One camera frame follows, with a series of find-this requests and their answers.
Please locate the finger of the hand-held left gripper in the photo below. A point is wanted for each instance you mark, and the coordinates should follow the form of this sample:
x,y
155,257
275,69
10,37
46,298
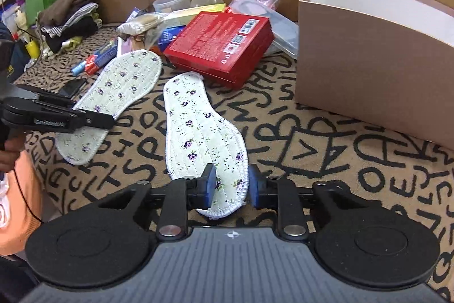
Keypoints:
x,y
46,96
71,116

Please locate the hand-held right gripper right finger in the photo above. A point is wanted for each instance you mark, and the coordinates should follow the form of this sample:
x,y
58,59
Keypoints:
x,y
254,186

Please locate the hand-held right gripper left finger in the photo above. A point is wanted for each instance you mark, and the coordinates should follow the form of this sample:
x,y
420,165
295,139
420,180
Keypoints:
x,y
210,180

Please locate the floral white insole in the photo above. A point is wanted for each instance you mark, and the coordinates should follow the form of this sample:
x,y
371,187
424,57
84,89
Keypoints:
x,y
200,132
124,83

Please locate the pink-brown cardboard box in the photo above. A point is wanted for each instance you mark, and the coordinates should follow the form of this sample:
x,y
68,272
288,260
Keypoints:
x,y
354,58

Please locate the person's left hand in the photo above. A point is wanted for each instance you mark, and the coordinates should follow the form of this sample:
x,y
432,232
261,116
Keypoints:
x,y
9,157

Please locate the small black phone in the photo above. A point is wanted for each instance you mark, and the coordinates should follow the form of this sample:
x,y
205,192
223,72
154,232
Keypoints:
x,y
72,87

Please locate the small yellow bottle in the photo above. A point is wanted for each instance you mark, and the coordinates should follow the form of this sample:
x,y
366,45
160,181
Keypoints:
x,y
32,49

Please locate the toothpaste tube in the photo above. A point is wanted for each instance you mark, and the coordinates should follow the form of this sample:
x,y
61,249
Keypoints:
x,y
101,56

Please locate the stack of folded clothes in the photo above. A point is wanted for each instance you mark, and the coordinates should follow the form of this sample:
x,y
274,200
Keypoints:
x,y
69,12

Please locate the orange garment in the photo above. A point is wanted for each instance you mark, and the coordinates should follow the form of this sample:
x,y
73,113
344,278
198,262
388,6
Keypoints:
x,y
19,214

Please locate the beige item in plastic bag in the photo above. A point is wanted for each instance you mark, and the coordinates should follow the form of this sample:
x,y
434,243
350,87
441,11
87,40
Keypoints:
x,y
140,24

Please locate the blue packet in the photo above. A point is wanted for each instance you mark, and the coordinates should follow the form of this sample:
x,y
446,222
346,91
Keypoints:
x,y
170,36

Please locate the red flat box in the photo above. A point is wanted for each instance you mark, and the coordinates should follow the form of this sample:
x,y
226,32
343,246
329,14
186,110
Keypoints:
x,y
216,40

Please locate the clear plastic tub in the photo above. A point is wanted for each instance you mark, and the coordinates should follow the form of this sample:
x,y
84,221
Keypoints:
x,y
170,1

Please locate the clear plastic lidded box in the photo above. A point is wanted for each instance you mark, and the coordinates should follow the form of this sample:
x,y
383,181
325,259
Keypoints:
x,y
285,35

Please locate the long yellow box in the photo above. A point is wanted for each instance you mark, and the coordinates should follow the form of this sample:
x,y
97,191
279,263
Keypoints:
x,y
198,13

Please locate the clear zip bag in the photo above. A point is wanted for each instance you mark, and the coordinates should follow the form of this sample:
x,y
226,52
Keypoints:
x,y
253,3

